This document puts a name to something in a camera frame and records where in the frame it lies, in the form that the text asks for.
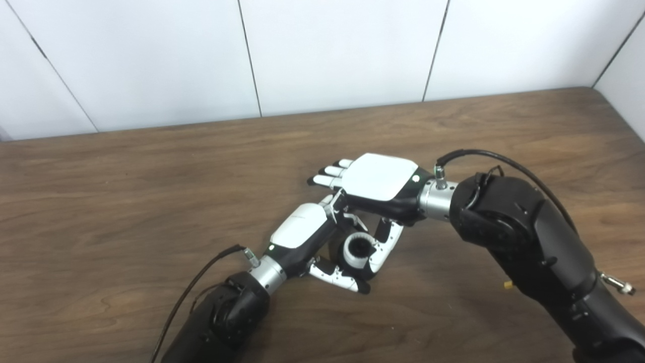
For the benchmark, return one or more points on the round black part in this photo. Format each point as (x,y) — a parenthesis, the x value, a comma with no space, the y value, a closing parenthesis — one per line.
(360,248)

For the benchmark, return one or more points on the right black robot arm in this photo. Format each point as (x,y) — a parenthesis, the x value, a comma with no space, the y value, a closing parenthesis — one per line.
(539,237)

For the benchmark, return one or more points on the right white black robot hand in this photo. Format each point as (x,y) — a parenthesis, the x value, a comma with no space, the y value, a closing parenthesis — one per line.
(378,176)

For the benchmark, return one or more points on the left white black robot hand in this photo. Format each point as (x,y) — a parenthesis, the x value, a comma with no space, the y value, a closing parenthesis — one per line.
(300,229)

